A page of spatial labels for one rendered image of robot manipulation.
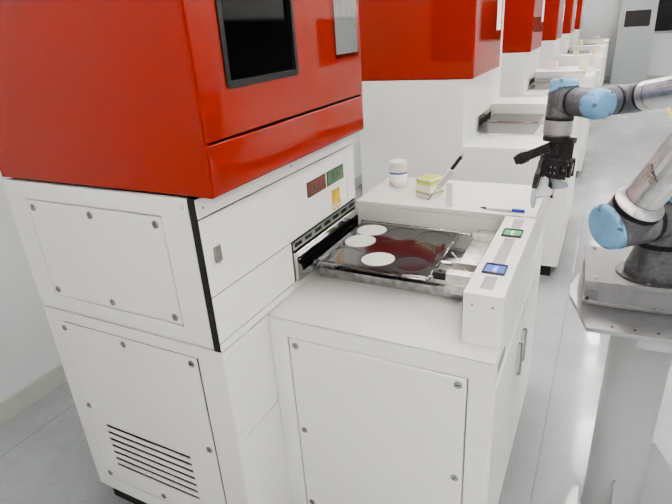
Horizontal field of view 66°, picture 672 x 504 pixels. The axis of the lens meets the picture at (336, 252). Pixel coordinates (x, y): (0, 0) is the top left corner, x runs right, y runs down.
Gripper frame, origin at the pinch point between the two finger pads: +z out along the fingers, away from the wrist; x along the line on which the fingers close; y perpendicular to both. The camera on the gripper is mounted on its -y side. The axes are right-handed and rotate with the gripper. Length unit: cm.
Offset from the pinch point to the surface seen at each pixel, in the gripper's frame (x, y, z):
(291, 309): -62, -43, 26
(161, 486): -93, -76, 90
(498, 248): -22.2, -1.7, 8.6
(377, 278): -37, -32, 22
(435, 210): -2.6, -33.8, 8.0
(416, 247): -21.6, -28.6, 14.9
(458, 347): -51, 4, 25
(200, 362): -89, -50, 33
